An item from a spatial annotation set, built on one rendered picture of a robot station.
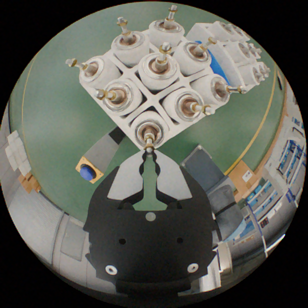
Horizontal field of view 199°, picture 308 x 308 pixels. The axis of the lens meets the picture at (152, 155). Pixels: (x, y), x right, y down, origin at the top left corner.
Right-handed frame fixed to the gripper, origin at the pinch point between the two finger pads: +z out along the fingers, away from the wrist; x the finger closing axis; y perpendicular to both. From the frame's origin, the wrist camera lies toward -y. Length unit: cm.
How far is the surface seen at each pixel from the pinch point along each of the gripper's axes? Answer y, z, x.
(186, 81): -15.4, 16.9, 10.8
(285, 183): 29, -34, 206
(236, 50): -39, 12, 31
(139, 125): -1.4, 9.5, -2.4
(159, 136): 1.1, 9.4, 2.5
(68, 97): -20, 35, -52
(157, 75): -13.2, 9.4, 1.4
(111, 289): 475, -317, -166
